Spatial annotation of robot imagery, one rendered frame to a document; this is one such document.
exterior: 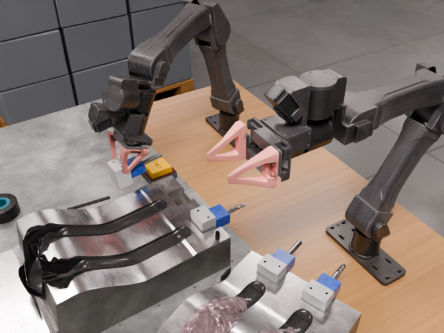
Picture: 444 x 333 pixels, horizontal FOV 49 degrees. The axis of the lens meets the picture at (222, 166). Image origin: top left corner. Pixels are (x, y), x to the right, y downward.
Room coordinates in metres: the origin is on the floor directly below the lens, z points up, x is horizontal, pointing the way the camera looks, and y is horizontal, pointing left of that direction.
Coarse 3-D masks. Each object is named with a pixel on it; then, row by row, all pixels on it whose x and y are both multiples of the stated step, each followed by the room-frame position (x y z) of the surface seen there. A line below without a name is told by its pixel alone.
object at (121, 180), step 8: (112, 160) 0.94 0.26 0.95; (120, 160) 0.93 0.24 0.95; (128, 160) 0.95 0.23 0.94; (144, 160) 0.96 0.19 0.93; (152, 160) 0.96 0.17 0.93; (112, 168) 0.90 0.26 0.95; (120, 168) 0.90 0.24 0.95; (136, 168) 0.92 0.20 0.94; (144, 168) 0.93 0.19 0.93; (112, 176) 0.91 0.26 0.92; (120, 176) 0.89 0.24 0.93; (128, 176) 0.90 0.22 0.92; (120, 184) 0.89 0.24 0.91; (128, 184) 0.90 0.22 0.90
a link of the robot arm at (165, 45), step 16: (192, 0) 1.18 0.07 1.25; (192, 16) 1.12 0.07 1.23; (208, 16) 1.15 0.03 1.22; (224, 16) 1.19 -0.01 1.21; (160, 32) 1.07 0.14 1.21; (176, 32) 1.07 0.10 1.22; (192, 32) 1.11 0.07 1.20; (224, 32) 1.19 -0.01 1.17; (144, 48) 1.01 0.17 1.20; (160, 48) 1.01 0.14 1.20; (176, 48) 1.05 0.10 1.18; (128, 64) 0.99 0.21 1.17; (144, 64) 0.97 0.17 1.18
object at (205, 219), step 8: (200, 208) 0.80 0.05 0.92; (216, 208) 0.82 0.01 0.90; (224, 208) 0.82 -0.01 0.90; (232, 208) 0.82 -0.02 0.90; (192, 216) 0.79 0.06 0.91; (200, 216) 0.78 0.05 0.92; (208, 216) 0.78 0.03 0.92; (216, 216) 0.79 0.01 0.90; (224, 216) 0.79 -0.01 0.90; (200, 224) 0.76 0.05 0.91; (208, 224) 0.76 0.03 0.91; (216, 224) 0.78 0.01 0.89; (224, 224) 0.79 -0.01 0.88
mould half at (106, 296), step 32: (160, 192) 0.89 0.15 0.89; (32, 224) 0.73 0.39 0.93; (64, 224) 0.74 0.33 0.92; (160, 224) 0.78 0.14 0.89; (192, 224) 0.78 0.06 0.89; (0, 256) 0.71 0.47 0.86; (64, 256) 0.64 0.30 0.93; (160, 256) 0.69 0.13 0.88; (192, 256) 0.69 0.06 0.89; (224, 256) 0.73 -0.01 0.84; (0, 288) 0.63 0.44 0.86; (64, 288) 0.57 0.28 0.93; (96, 288) 0.57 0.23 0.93; (128, 288) 0.61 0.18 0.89; (160, 288) 0.64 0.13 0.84; (0, 320) 0.55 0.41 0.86; (32, 320) 0.55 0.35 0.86; (64, 320) 0.53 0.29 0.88; (96, 320) 0.57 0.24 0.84
